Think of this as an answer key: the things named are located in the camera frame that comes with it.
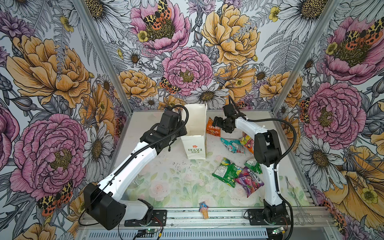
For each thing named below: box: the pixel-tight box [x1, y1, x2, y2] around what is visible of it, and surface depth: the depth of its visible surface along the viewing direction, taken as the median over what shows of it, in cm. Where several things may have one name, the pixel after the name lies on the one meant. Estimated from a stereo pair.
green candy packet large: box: [212, 157, 243, 188], surface depth 89 cm
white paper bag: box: [180, 103, 207, 160], surface depth 81 cm
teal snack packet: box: [220, 138, 246, 154], surface depth 98 cm
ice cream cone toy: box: [199, 201, 209, 220], surface depth 76 cm
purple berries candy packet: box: [234, 166, 265, 198], surface depth 83 cm
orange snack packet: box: [206, 117, 221, 137], surface depth 107 cm
